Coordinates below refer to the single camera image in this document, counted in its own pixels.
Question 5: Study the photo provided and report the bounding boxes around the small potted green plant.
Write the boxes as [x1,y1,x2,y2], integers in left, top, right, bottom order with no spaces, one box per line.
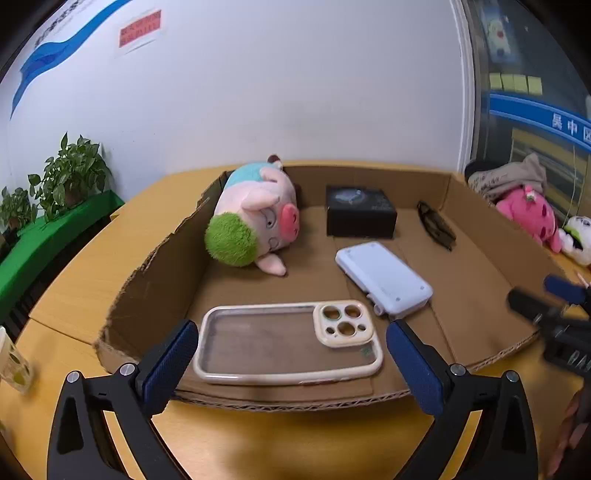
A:
[0,187,38,234]

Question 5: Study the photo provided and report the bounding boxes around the cartoon window sticker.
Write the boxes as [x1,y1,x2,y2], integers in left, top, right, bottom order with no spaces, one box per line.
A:
[480,7,515,58]

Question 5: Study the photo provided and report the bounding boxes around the beige clear phone case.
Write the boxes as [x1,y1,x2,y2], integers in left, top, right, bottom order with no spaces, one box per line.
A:
[193,300,385,386]

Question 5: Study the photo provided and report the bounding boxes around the brown cardboard box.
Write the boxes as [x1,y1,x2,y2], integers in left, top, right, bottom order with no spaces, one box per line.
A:
[92,165,561,411]

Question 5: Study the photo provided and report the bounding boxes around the wooden desktop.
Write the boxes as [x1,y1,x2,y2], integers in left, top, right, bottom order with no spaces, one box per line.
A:
[0,159,591,480]

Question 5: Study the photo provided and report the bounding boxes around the black box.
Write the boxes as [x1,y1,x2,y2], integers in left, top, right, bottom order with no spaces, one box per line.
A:
[325,185,399,240]

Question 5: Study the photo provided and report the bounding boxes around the large potted green plant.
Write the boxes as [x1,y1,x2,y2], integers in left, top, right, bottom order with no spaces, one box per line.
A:
[28,132,114,222]

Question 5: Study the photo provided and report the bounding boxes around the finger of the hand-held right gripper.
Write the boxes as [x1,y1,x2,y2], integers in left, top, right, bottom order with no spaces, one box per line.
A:
[544,274,591,308]
[508,288,561,329]

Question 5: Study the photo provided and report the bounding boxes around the black glasses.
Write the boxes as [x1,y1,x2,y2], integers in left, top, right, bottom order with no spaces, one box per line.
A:
[417,200,458,252]

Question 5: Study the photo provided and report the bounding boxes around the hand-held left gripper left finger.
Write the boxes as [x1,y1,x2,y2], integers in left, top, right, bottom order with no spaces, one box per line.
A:
[46,319,200,480]

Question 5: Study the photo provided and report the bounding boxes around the person's right hand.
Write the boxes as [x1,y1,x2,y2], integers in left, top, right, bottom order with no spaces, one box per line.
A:
[547,388,591,478]

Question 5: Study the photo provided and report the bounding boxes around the white plush toy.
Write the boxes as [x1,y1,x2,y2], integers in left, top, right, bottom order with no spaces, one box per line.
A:
[561,215,591,267]

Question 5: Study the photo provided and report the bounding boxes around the pig plush toy green hair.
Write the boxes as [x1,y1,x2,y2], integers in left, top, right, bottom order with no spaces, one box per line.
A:
[204,154,301,278]

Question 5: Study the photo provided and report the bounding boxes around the blue wave wall poster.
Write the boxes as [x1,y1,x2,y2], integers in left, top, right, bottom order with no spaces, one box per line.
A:
[9,0,134,121]

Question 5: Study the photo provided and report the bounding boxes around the blue window banner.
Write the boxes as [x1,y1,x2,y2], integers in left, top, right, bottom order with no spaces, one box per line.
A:
[489,92,591,151]

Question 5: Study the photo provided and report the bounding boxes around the red wall notice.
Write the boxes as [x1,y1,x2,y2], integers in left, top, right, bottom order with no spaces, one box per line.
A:
[115,8,167,58]

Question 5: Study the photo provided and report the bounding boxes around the white power bank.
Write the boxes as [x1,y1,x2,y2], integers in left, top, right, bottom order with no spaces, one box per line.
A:
[335,241,435,320]

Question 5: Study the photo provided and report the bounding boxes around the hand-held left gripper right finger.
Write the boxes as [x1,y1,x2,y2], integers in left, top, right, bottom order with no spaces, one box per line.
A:
[386,320,540,480]

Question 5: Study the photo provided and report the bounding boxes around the pink plush toy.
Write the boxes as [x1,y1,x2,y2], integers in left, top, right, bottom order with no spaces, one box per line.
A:
[496,182,575,254]

